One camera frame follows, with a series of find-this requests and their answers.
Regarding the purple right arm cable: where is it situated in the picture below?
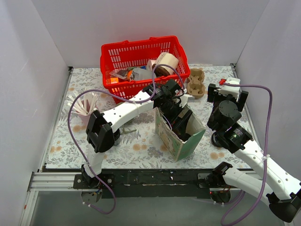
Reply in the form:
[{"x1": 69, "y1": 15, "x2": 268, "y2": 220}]
[{"x1": 220, "y1": 79, "x2": 273, "y2": 226}]

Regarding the pink cup of straws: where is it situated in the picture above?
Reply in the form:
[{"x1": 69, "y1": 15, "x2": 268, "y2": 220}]
[{"x1": 71, "y1": 92, "x2": 99, "y2": 126}]

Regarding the green illustrated paper bag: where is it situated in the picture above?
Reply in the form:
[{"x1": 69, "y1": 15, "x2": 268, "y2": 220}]
[{"x1": 155, "y1": 106, "x2": 206, "y2": 161}]

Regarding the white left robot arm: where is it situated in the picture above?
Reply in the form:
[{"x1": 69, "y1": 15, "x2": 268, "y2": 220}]
[{"x1": 81, "y1": 80, "x2": 192, "y2": 188}]

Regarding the black paper coffee cup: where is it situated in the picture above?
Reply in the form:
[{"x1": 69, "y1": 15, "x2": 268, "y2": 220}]
[{"x1": 174, "y1": 128, "x2": 191, "y2": 142}]

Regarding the red plastic shopping basket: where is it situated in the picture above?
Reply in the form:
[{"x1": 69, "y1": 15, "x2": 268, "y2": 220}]
[{"x1": 100, "y1": 36, "x2": 190, "y2": 99}]

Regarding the stack of spare cup carriers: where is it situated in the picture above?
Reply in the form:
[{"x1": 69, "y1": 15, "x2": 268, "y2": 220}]
[{"x1": 187, "y1": 68, "x2": 206, "y2": 99}]

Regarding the grey foil pouch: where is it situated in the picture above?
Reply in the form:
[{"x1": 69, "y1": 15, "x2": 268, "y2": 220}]
[{"x1": 128, "y1": 68, "x2": 152, "y2": 81}]

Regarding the floral patterned table mat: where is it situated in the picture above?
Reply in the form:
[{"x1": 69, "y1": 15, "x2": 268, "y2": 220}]
[{"x1": 45, "y1": 68, "x2": 248, "y2": 170}]

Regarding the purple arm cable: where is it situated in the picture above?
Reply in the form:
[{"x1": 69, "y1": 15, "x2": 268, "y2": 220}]
[
  {"x1": 220, "y1": 79, "x2": 273, "y2": 226},
  {"x1": 67, "y1": 65, "x2": 185, "y2": 214}
]

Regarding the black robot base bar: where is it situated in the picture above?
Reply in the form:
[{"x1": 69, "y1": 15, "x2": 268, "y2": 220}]
[{"x1": 72, "y1": 168, "x2": 243, "y2": 200}]

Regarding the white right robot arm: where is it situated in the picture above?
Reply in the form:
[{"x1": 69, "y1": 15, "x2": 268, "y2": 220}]
[{"x1": 207, "y1": 80, "x2": 301, "y2": 226}]

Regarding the orange snack box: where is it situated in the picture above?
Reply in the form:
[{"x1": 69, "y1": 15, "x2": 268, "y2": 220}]
[{"x1": 110, "y1": 77, "x2": 119, "y2": 84}]

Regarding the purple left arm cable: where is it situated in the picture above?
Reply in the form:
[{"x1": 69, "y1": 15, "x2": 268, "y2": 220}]
[{"x1": 67, "y1": 65, "x2": 185, "y2": 214}]

